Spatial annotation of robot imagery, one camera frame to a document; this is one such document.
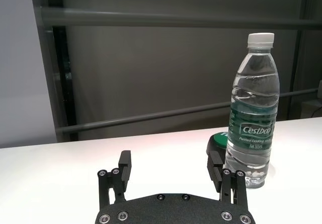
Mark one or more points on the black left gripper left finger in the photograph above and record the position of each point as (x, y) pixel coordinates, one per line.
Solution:
(123, 176)

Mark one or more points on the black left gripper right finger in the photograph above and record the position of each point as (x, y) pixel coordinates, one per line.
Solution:
(216, 173)

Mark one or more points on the clear water bottle green label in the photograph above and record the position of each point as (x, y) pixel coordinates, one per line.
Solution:
(252, 123)

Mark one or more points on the green black push button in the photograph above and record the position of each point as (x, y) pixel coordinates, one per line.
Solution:
(216, 143)

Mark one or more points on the white box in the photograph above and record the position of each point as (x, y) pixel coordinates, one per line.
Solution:
(312, 108)

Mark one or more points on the thin grey horizontal rail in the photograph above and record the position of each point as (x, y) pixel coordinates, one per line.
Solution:
(151, 115)

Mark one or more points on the grey vertical frame post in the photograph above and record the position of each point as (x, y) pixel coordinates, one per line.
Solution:
(47, 83)
(304, 58)

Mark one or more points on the thick grey horizontal rail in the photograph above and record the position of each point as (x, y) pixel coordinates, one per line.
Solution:
(176, 18)

